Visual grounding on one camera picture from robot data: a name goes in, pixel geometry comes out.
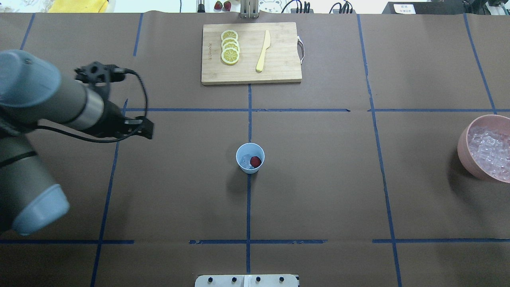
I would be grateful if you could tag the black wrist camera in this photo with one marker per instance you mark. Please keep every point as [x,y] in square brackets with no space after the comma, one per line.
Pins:
[99,77]

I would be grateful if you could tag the wooden cutting board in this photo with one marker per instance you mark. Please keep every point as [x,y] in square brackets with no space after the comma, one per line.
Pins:
[282,63]

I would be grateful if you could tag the yellow cloth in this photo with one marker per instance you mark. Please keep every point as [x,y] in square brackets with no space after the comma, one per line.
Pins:
[79,6]

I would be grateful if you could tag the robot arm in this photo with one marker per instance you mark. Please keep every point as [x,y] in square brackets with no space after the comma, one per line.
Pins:
[36,95]

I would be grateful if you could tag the pile of clear ice cubes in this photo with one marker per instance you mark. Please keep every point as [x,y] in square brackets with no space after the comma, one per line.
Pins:
[491,151]

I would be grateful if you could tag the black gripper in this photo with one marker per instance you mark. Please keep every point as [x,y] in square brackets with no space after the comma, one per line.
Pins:
[113,118]

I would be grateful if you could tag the aluminium frame post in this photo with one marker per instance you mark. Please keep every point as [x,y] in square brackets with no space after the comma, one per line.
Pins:
[249,9]

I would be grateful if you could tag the light blue cup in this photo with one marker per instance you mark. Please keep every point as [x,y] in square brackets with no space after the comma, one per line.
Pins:
[253,150]

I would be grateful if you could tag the yellow plastic knife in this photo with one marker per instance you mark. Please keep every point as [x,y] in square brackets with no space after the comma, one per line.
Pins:
[266,44]

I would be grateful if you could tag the ice cube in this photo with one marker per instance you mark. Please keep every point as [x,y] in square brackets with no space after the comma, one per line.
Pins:
[244,163]

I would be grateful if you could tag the white camera pole mount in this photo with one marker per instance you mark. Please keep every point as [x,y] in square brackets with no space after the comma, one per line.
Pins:
[248,280]

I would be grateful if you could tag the pink bowl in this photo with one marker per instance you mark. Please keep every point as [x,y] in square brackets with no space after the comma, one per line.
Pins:
[493,122]

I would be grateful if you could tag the black power strip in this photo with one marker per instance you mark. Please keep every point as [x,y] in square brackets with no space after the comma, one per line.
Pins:
[436,7]

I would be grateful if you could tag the lemon slice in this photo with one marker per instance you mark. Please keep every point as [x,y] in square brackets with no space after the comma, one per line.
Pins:
[227,34]
[230,57]
[229,40]
[230,48]

